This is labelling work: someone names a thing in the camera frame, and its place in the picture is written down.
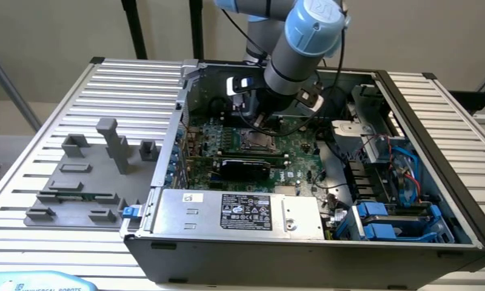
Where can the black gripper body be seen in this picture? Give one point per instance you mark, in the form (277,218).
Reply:
(273,104)

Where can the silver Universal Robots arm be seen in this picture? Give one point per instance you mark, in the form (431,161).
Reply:
(294,45)

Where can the CPU socket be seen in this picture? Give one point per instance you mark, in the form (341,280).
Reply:
(255,141)

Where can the white sensor box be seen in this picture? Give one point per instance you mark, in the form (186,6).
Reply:
(310,101)

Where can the green motherboard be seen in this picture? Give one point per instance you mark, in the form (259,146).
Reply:
(246,157)

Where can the black graphics card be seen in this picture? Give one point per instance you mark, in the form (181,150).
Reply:
(243,167)

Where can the silver metal drive cage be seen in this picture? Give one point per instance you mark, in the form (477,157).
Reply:
(359,133)

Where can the black tripod leg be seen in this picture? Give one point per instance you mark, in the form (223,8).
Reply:
(133,28)
(195,28)

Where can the silver power supply unit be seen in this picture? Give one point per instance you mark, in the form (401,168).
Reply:
(234,212)

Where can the blue disk bay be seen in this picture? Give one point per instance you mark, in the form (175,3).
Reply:
(391,221)

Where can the blue case latch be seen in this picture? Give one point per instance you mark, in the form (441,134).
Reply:
(129,211)

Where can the open black PC case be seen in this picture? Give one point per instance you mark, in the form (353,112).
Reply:
(306,254)

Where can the grey parts rack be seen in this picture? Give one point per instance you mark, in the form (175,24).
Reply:
(91,182)

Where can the green RAM stick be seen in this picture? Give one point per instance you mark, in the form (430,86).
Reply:
(78,195)

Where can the grey metal pole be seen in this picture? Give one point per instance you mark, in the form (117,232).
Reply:
(9,88)

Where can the blue teach pendant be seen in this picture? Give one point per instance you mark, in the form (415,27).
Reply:
(35,282)

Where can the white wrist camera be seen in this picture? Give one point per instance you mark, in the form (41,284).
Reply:
(238,85)

